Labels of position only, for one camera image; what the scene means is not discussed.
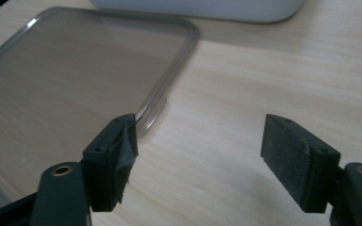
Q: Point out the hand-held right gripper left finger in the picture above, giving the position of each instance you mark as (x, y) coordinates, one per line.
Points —
(106, 163)

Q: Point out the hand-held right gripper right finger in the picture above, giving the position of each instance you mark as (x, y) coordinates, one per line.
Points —
(298, 163)

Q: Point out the transparent grey plastic lid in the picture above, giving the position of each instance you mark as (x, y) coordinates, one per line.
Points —
(75, 84)

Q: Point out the white plastic container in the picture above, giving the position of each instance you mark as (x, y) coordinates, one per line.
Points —
(198, 8)

